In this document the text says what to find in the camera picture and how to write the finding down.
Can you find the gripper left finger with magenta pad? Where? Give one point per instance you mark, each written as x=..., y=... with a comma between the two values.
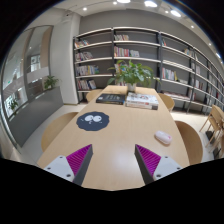
x=72, y=167

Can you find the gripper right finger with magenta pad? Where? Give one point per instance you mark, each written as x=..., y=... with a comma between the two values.
x=153, y=166

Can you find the white computer mouse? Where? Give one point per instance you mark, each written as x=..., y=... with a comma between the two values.
x=163, y=137

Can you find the dark round cartoon mouse pad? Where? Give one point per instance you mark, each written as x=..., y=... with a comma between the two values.
x=93, y=121

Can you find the wooden chair near right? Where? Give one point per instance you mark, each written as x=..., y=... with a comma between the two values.
x=191, y=141

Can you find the grey low counter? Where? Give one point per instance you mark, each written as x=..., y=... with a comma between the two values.
x=34, y=114

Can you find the wooden chair far right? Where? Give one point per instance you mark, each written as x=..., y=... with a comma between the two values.
x=166, y=101

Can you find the stack of white books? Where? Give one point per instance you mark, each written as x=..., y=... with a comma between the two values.
x=142, y=101

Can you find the wooden chair far left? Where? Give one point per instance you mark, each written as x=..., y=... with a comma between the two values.
x=92, y=94

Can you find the black book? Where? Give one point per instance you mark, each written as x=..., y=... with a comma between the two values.
x=111, y=99

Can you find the wooden chair at side table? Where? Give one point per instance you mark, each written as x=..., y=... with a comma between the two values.
x=216, y=121

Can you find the small potted plant far left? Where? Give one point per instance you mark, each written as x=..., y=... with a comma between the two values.
x=13, y=105

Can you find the potted plant on left counter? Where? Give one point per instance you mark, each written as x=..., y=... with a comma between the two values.
x=50, y=82

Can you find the large grey bookshelf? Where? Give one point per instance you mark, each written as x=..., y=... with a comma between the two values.
x=188, y=75

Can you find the green potted plant on table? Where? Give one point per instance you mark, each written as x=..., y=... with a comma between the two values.
x=131, y=74

